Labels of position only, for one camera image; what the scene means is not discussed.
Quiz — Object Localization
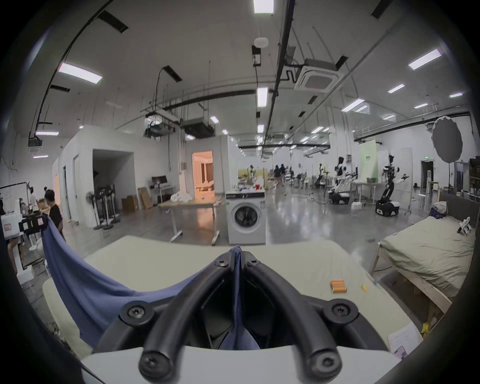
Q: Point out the black and white robot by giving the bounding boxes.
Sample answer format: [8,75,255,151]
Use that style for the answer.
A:
[375,154,411,218]
[327,157,358,206]

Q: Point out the desk with monitor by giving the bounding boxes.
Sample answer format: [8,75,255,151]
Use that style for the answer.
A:
[150,175,177,205]

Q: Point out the grey umbrella studio lamp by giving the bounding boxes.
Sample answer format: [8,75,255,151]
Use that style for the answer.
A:
[430,115,464,194]

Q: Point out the bed with pale green sheet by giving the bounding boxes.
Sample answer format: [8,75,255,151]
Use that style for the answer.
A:
[42,234,425,362]

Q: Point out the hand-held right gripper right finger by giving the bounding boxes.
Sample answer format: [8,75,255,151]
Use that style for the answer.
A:
[240,249,389,381]

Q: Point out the white washing machine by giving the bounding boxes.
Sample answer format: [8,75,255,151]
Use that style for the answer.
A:
[225,190,267,246]

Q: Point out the dark grey padded headboard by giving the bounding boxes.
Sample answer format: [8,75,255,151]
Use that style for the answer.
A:
[439,191,480,230]

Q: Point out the wooden bed with beige sheet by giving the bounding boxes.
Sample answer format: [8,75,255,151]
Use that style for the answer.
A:
[369,215,478,324]

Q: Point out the wooden table with white cloths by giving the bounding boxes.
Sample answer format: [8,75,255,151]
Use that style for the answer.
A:
[157,192,223,246]

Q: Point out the black floor fan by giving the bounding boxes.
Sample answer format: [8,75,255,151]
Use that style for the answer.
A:
[85,190,102,230]

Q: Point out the group of people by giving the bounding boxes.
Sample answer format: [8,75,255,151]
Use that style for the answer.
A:
[272,163,294,189]

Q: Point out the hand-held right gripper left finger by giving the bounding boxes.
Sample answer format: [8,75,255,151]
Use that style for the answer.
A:
[95,247,241,381]

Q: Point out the white paper sheet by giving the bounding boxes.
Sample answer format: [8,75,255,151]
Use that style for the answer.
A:
[387,322,424,360]

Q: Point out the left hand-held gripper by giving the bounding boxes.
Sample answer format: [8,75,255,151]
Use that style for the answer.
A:
[0,213,49,241]

